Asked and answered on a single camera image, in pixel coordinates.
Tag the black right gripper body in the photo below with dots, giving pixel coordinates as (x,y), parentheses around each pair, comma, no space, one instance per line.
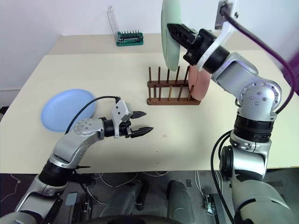
(203,39)

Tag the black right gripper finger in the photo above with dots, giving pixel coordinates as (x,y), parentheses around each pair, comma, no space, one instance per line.
(178,32)

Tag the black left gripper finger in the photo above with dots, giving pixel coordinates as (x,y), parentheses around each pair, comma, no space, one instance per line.
(141,131)
(139,114)

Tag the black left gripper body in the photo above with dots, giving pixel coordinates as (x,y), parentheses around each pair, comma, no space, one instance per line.
(125,130)

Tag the green plate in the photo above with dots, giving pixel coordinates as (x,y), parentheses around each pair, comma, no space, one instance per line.
(170,11)

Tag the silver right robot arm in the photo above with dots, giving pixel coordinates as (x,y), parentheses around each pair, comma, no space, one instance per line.
(257,98)

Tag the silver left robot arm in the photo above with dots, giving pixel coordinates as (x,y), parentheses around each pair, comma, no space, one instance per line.
(77,142)

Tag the wooden dish rack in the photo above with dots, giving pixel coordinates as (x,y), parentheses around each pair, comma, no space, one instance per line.
(172,101)

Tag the pink plate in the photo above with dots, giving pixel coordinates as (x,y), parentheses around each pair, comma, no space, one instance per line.
(198,84)

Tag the green screwdriver bit set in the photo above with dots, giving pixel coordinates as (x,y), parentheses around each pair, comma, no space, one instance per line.
(129,39)

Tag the blue plate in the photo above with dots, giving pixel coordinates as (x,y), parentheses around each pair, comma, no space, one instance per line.
(67,109)

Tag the clear plastic bit case lid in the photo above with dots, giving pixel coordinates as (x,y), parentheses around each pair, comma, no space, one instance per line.
(112,21)

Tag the dark grey rounded shape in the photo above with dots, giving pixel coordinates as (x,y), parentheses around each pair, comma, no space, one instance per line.
(180,198)
(126,198)

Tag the small grey box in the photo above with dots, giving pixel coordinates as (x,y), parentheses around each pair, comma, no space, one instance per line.
(71,199)

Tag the purple blurred object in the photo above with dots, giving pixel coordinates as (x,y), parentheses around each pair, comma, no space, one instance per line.
(293,74)

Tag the silver metal latch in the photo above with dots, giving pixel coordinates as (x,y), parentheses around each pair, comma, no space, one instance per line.
(209,204)

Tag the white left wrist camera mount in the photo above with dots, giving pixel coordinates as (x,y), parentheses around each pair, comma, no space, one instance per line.
(119,110)

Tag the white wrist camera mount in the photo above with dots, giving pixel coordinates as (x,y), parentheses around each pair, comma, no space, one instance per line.
(119,110)
(224,35)

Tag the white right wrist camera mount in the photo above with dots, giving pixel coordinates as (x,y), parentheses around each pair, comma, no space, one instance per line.
(224,35)

